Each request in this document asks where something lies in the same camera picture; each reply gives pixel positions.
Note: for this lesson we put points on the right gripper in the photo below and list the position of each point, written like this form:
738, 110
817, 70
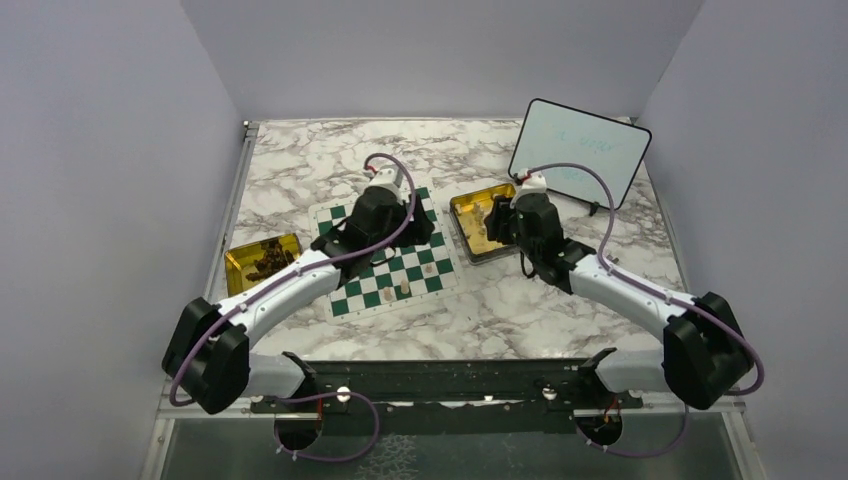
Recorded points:
498, 219

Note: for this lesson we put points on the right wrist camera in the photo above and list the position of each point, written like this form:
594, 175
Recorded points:
529, 183

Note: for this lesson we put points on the small whiteboard on stand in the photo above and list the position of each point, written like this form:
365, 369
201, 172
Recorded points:
604, 153

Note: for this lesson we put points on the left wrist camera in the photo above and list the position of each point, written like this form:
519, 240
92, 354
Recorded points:
389, 178

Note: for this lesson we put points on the gold tin with light pieces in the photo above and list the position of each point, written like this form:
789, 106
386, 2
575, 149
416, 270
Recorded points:
468, 212

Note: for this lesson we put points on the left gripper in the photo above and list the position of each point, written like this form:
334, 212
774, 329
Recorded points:
420, 230

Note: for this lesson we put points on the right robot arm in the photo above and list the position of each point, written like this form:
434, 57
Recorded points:
703, 353

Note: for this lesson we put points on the gold tin with dark pieces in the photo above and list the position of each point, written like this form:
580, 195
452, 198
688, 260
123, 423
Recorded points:
248, 265

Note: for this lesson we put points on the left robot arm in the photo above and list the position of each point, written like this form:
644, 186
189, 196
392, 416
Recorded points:
209, 356

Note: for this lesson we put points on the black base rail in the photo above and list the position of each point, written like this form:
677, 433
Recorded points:
452, 397

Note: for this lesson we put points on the green white chess board mat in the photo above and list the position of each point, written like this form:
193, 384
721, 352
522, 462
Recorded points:
362, 297

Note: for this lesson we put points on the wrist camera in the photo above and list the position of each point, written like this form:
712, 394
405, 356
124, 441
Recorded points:
389, 178
529, 183

